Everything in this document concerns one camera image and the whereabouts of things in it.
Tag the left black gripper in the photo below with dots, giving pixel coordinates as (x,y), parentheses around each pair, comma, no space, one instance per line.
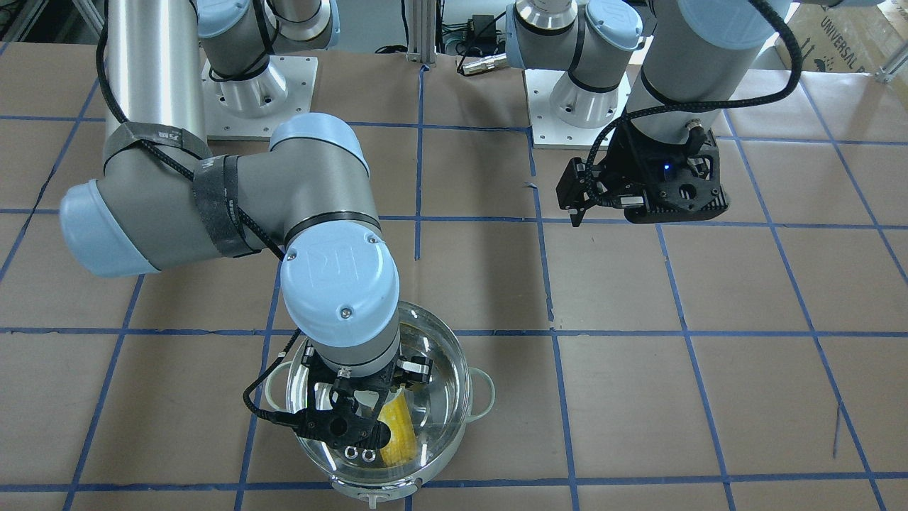
(627,165)

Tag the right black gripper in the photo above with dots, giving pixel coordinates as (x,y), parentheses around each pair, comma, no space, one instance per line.
(415,370)

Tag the yellow corn cob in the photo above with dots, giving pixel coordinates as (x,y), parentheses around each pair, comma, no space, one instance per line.
(402,446)

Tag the clear glass pot lid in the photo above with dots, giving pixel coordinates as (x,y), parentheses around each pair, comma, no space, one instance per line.
(440,397)

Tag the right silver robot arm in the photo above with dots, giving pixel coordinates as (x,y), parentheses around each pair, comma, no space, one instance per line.
(166,200)

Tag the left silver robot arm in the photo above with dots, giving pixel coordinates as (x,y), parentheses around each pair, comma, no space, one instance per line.
(699,53)

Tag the pale green cooking pot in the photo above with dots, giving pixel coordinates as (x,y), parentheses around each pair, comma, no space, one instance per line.
(425,440)

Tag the brown paper table cover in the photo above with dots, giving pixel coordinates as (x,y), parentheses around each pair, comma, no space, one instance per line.
(754,362)

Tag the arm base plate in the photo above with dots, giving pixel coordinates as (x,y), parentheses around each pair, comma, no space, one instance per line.
(565,116)
(251,110)

